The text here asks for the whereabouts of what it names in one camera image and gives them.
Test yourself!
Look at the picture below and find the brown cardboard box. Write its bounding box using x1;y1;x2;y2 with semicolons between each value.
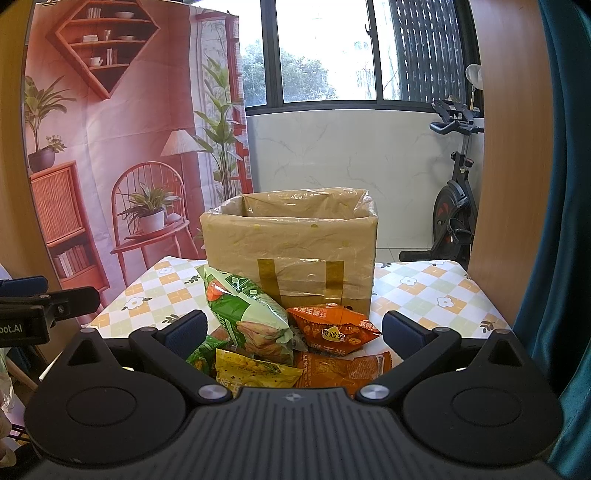
200;188;379;314

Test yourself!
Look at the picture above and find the yellow snack bag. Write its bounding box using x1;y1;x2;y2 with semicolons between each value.
215;349;304;396

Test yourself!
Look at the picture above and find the small green snack bag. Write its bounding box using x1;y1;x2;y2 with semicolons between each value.
186;335;229;376

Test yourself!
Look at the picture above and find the window frame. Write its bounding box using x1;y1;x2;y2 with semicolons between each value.
228;1;479;111

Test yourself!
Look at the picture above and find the orange-white snack bag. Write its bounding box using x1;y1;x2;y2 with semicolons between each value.
295;352;392;397

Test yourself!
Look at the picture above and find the checkered floral tablecloth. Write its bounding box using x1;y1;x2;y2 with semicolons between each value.
90;256;508;339

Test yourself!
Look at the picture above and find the orange snack bag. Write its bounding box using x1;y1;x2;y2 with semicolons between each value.
287;303;382;356

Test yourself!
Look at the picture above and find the printed room backdrop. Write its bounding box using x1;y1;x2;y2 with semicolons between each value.
24;1;253;304

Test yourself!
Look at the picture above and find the black exercise bike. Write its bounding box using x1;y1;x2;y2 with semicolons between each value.
399;99;484;270

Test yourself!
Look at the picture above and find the teal curtain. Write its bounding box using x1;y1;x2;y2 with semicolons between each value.
514;1;590;479

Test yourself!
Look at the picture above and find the green chip bag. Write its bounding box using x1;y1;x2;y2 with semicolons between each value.
197;265;294;366

